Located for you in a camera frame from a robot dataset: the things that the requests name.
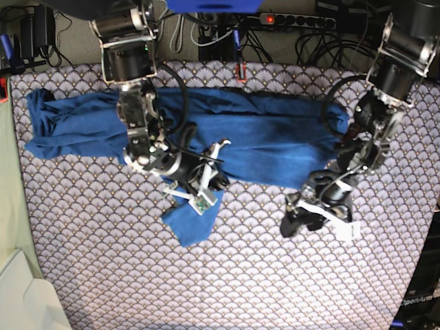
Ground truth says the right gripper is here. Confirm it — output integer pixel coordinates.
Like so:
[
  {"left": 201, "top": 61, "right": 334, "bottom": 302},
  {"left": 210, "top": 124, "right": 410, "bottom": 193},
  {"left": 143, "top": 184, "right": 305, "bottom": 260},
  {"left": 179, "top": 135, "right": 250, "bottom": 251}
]
[{"left": 137, "top": 139, "right": 231, "bottom": 216}]

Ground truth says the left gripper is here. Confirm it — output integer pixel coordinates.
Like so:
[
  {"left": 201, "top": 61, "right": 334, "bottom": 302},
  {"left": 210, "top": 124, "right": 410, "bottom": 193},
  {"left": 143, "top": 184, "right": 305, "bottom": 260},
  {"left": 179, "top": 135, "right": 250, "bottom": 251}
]
[{"left": 280, "top": 170, "right": 360, "bottom": 241}]

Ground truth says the blue long-sleeve T-shirt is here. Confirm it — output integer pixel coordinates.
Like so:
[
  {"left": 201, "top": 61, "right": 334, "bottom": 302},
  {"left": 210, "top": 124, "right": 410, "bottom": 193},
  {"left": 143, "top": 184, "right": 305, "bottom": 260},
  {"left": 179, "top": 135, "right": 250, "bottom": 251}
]
[{"left": 24, "top": 87, "right": 350, "bottom": 248}]

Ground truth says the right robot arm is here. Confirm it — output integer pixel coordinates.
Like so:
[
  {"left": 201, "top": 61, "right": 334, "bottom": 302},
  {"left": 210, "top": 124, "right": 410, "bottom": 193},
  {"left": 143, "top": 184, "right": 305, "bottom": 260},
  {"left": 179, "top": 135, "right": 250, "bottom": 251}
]
[{"left": 65, "top": 1, "right": 230, "bottom": 215}]

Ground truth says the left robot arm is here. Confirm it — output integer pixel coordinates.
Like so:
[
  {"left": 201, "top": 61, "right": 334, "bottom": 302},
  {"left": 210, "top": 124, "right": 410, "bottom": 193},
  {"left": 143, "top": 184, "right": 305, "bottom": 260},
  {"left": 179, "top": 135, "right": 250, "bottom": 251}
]
[{"left": 280, "top": 1, "right": 439, "bottom": 241}]

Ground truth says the red clamp on table edge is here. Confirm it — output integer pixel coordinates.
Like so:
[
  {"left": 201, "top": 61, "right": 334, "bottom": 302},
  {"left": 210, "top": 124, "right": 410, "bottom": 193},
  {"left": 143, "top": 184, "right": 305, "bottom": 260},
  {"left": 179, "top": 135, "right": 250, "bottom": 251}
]
[{"left": 234, "top": 63, "right": 247, "bottom": 83}]

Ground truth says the black OpenArm base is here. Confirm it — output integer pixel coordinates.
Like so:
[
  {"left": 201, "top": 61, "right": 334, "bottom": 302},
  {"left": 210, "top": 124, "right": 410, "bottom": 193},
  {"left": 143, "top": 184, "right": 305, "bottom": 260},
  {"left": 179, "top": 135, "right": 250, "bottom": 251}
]
[{"left": 390, "top": 210, "right": 439, "bottom": 329}]

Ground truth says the black power strip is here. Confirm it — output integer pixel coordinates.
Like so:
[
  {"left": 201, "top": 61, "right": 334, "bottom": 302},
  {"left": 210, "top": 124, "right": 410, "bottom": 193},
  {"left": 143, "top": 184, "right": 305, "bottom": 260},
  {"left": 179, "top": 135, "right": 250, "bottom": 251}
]
[{"left": 258, "top": 12, "right": 337, "bottom": 30}]

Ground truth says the blue box at top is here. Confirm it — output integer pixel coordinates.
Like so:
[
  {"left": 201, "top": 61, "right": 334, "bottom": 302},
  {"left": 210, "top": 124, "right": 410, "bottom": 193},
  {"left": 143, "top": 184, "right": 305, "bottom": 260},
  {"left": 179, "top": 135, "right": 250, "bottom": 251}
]
[{"left": 167, "top": 0, "right": 263, "bottom": 13}]

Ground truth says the white plastic bin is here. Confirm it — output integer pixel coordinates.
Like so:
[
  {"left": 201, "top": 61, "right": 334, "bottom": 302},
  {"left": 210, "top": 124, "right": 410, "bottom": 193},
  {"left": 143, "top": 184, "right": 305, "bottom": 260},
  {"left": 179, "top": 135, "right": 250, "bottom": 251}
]
[{"left": 1, "top": 249, "right": 71, "bottom": 329}]

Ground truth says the black power adapter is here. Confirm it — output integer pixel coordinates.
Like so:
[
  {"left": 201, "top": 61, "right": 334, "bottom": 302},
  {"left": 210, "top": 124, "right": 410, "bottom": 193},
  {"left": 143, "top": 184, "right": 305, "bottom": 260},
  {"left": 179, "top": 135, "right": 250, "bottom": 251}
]
[{"left": 20, "top": 5, "right": 56, "bottom": 61}]

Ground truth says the grey looped cable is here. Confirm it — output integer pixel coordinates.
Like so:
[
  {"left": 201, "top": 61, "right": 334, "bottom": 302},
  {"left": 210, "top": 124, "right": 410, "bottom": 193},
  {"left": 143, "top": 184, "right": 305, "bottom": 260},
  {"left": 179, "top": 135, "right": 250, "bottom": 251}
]
[{"left": 169, "top": 12, "right": 184, "bottom": 54}]

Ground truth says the blue-handled clamp left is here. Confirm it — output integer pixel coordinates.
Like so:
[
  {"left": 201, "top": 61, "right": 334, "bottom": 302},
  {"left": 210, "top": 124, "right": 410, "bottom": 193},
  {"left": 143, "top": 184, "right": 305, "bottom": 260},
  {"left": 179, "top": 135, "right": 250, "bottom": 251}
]
[{"left": 1, "top": 34, "right": 25, "bottom": 76}]

